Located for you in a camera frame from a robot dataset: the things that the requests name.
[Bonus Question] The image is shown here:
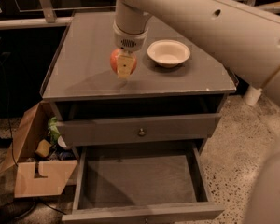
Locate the grey drawer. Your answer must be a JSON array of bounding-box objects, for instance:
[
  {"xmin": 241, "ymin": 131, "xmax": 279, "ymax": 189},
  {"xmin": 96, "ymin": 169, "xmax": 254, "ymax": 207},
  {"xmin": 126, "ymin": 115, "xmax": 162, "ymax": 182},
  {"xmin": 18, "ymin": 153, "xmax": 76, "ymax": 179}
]
[
  {"xmin": 57, "ymin": 113, "xmax": 221, "ymax": 147},
  {"xmin": 62, "ymin": 141, "xmax": 224, "ymax": 224}
]

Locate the round drawer knob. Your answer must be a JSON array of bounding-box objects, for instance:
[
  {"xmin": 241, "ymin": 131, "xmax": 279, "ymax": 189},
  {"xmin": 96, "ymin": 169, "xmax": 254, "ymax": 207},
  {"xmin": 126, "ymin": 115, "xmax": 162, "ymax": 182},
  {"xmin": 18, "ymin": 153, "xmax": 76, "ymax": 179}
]
[{"xmin": 138, "ymin": 128, "xmax": 147, "ymax": 137}]

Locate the white bowl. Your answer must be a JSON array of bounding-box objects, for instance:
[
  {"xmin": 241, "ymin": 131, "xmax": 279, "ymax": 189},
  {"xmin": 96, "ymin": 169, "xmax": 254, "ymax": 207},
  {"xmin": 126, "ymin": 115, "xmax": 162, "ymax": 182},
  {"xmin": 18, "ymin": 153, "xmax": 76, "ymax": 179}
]
[{"xmin": 147, "ymin": 40, "xmax": 190, "ymax": 68}]

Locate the grey middle drawer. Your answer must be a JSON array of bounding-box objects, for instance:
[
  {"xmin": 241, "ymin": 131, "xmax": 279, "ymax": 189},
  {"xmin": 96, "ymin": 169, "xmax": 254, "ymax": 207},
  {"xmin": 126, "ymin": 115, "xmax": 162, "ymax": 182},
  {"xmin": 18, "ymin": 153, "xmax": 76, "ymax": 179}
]
[{"xmin": 62, "ymin": 141, "xmax": 224, "ymax": 224}]

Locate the yellow sponge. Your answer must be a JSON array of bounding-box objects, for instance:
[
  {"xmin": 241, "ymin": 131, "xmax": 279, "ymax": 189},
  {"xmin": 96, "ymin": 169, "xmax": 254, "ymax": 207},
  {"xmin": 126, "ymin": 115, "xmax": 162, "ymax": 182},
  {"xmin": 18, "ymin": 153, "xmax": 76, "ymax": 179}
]
[{"xmin": 35, "ymin": 139, "xmax": 51, "ymax": 158}]

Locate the green bag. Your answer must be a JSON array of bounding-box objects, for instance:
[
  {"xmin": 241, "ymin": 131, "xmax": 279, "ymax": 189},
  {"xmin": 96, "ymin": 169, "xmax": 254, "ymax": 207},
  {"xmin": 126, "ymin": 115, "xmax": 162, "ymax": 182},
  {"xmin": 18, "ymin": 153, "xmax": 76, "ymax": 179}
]
[{"xmin": 48, "ymin": 117, "xmax": 60, "ymax": 144}]

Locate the cardboard box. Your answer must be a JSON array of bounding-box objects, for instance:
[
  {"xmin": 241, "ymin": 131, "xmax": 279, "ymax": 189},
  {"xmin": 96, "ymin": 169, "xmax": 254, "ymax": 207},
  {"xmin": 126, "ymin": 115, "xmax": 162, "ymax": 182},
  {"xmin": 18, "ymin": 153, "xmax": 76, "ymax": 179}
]
[{"xmin": 1, "ymin": 102, "xmax": 77, "ymax": 198}]

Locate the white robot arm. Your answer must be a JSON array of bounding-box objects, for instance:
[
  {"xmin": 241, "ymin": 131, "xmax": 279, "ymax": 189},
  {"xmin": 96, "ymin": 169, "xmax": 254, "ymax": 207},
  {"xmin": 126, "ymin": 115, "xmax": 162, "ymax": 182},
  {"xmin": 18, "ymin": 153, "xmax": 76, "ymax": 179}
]
[{"xmin": 116, "ymin": 0, "xmax": 280, "ymax": 224}]

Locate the grey drawer cabinet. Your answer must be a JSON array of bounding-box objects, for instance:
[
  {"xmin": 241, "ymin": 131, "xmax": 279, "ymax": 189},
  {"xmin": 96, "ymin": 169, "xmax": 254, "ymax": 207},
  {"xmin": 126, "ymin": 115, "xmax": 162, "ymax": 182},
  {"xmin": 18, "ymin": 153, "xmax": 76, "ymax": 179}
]
[{"xmin": 39, "ymin": 9, "xmax": 239, "ymax": 224}]

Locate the metal railing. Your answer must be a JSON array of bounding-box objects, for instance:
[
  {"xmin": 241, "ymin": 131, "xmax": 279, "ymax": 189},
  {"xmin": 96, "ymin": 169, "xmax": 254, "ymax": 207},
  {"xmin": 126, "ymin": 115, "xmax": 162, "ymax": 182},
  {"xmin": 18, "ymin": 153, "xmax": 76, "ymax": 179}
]
[{"xmin": 0, "ymin": 0, "xmax": 280, "ymax": 32}]

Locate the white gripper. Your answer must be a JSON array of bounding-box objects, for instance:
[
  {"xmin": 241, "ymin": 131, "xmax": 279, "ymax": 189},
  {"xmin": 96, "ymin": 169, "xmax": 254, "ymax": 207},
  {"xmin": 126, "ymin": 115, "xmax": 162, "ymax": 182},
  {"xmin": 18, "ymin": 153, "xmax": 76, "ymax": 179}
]
[{"xmin": 113, "ymin": 21, "xmax": 148, "ymax": 78}]

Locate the red apple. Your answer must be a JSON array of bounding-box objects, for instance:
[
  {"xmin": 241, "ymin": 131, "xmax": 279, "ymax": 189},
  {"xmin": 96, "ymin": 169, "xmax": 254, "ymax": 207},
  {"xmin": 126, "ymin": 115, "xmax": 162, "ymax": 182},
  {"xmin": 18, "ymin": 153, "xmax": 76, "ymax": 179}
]
[{"xmin": 110, "ymin": 49, "xmax": 137, "ymax": 73}]

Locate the grey top drawer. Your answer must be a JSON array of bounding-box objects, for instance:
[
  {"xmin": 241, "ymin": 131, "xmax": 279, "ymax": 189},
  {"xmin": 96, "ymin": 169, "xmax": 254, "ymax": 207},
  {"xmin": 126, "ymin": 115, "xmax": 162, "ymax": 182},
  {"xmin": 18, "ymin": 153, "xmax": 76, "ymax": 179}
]
[{"xmin": 57, "ymin": 113, "xmax": 221, "ymax": 147}]

